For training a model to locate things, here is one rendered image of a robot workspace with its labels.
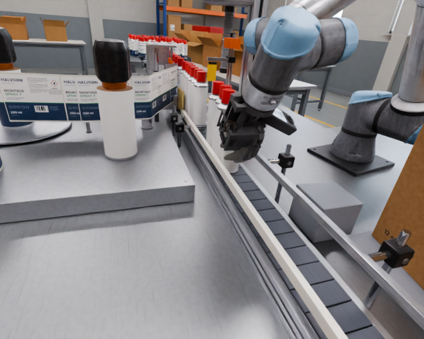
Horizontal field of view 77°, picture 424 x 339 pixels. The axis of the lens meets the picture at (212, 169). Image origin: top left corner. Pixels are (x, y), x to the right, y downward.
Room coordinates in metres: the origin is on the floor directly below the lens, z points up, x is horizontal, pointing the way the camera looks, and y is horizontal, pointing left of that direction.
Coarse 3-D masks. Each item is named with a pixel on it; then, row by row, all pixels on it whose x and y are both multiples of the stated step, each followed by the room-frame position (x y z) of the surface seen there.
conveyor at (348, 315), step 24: (216, 168) 0.64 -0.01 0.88; (240, 168) 0.66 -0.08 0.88; (264, 216) 0.45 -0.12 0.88; (288, 240) 0.38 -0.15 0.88; (312, 264) 0.33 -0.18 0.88; (288, 288) 0.28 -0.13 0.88; (312, 288) 0.28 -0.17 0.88; (336, 288) 0.28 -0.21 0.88; (336, 312) 0.24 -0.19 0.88; (360, 312) 0.24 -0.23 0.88; (360, 336) 0.21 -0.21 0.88
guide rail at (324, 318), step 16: (192, 128) 0.87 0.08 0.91; (208, 144) 0.73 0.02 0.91; (224, 176) 0.56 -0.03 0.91; (240, 192) 0.48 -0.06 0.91; (256, 224) 0.39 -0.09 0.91; (272, 240) 0.34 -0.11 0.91; (288, 256) 0.30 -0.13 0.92; (288, 272) 0.28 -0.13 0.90; (304, 288) 0.25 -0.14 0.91; (320, 304) 0.23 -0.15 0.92; (320, 320) 0.21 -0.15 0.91; (336, 336) 0.19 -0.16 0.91
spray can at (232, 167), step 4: (224, 152) 0.62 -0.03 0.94; (228, 152) 0.62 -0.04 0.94; (232, 152) 0.61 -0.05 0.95; (220, 156) 0.64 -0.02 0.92; (220, 160) 0.63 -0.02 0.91; (224, 160) 0.62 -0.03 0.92; (228, 160) 0.61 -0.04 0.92; (224, 164) 0.62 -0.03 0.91; (228, 164) 0.61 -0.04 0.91; (232, 164) 0.62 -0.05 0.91; (236, 164) 0.62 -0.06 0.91; (228, 168) 0.61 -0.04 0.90; (232, 168) 0.62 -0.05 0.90; (236, 168) 0.62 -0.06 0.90; (232, 172) 0.62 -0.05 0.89; (236, 172) 0.62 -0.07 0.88
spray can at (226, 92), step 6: (222, 90) 0.68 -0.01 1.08; (228, 90) 0.68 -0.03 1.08; (234, 90) 0.68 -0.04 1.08; (222, 96) 0.68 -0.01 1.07; (228, 96) 0.67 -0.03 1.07; (222, 102) 0.68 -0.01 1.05; (222, 108) 0.67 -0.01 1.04; (216, 120) 0.68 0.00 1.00; (216, 126) 0.68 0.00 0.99; (216, 132) 0.68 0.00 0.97; (216, 138) 0.67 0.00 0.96; (216, 144) 0.67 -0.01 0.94; (216, 150) 0.67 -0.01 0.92
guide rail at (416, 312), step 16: (304, 208) 0.39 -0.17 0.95; (320, 224) 0.35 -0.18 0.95; (336, 240) 0.31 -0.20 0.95; (352, 240) 0.30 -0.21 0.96; (352, 256) 0.28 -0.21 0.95; (368, 256) 0.27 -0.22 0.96; (368, 272) 0.25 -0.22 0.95; (384, 272) 0.24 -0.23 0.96; (384, 288) 0.23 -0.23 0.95; (400, 288) 0.22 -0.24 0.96; (400, 304) 0.21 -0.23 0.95; (416, 304) 0.20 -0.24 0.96; (416, 320) 0.19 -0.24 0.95
